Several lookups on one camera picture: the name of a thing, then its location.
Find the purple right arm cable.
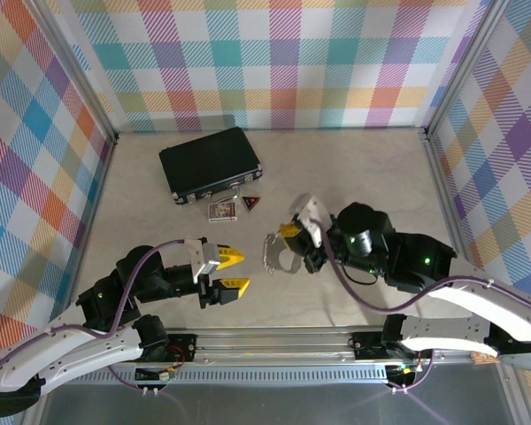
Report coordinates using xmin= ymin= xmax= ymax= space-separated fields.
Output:
xmin=325 ymin=234 xmax=531 ymax=321

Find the aluminium frame post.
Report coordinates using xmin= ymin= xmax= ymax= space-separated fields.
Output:
xmin=32 ymin=0 xmax=119 ymax=143
xmin=421 ymin=0 xmax=511 ymax=136

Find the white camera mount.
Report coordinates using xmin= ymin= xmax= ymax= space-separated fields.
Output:
xmin=298 ymin=197 xmax=334 ymax=248
xmin=184 ymin=237 xmax=210 ymax=285

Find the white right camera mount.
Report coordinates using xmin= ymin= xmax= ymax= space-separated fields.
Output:
xmin=298 ymin=197 xmax=334 ymax=248

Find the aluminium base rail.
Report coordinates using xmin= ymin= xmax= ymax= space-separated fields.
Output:
xmin=132 ymin=329 xmax=428 ymax=387

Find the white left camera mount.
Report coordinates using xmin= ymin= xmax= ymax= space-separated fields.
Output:
xmin=184 ymin=237 xmax=210 ymax=285

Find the black briefcase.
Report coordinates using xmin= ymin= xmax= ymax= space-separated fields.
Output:
xmin=158 ymin=127 xmax=265 ymax=206

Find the small picture card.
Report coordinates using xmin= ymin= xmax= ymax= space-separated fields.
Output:
xmin=206 ymin=201 xmax=241 ymax=224

